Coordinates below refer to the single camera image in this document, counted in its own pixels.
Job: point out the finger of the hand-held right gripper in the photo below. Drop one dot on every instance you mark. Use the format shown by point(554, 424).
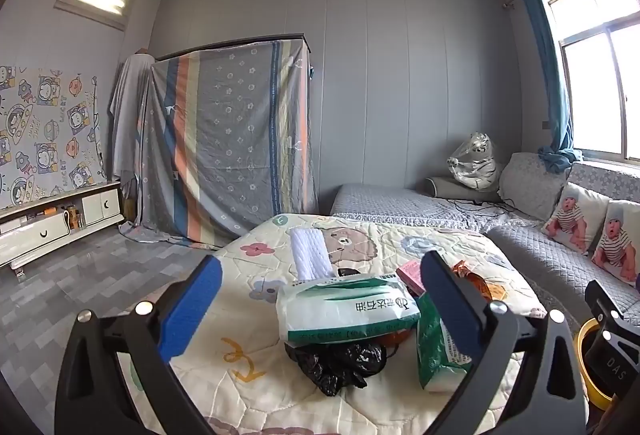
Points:
point(602, 297)

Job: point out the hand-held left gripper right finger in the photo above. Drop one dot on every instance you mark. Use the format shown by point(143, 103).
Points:
point(450, 310)

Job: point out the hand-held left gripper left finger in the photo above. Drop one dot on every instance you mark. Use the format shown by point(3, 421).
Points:
point(192, 310)

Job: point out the orange snack wrapper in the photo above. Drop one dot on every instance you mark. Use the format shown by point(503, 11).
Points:
point(475, 282)

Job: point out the green paper packet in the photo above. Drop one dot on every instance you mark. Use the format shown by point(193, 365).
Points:
point(440, 357)

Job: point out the pink box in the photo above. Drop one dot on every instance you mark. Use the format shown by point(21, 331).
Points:
point(410, 277)

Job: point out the white green tissue packet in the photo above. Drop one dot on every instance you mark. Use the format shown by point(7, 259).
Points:
point(340, 310)

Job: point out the black plastic bag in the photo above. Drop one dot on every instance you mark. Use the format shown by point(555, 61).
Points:
point(335, 365)

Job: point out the white knitted cloth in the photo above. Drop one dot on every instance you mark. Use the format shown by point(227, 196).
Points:
point(310, 255)

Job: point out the baby print pillow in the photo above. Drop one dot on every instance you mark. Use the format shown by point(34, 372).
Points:
point(617, 240)
point(570, 220)

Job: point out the grey quilted sofa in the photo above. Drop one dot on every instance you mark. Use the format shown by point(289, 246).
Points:
point(390, 205)

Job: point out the grey pillow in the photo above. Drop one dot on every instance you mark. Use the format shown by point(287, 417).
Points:
point(442, 187)

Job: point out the grey quilted sofa cushion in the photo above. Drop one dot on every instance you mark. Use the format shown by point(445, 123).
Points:
point(530, 185)

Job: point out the plush tiger in plastic bag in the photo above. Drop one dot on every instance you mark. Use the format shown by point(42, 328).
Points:
point(475, 165)

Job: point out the striped grey bed sheet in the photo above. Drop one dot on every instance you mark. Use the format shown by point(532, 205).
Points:
point(225, 140)

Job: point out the white TV cabinet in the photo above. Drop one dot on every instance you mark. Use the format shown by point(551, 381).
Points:
point(35, 235)

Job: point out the grey hanging cloth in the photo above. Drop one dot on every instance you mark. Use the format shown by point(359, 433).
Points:
point(130, 115)

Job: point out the large window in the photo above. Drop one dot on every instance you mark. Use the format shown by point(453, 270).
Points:
point(595, 90)

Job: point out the blue curtain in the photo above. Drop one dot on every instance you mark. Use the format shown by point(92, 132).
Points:
point(555, 90)

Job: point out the cartoon wall poster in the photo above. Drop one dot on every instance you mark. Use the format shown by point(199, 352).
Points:
point(45, 130)

